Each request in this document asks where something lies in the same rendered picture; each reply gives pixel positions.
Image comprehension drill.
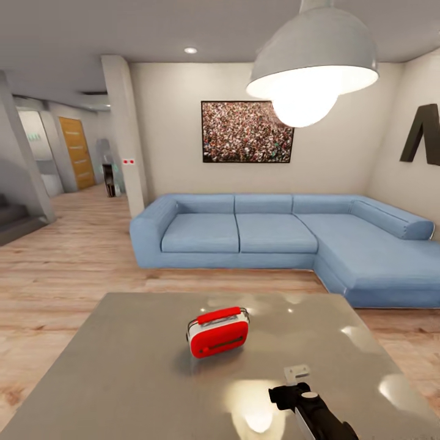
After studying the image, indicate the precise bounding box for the radio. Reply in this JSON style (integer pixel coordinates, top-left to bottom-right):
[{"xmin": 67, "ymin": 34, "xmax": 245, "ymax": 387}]
[{"xmin": 186, "ymin": 307, "xmax": 250, "ymax": 358}]

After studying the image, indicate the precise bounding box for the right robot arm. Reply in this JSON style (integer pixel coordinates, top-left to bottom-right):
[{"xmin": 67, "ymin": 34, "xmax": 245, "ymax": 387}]
[{"xmin": 269, "ymin": 365, "xmax": 359, "ymax": 440}]

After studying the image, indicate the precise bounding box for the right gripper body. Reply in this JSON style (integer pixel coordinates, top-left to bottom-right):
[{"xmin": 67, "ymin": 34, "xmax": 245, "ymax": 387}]
[{"xmin": 274, "ymin": 382, "xmax": 310, "ymax": 410}]

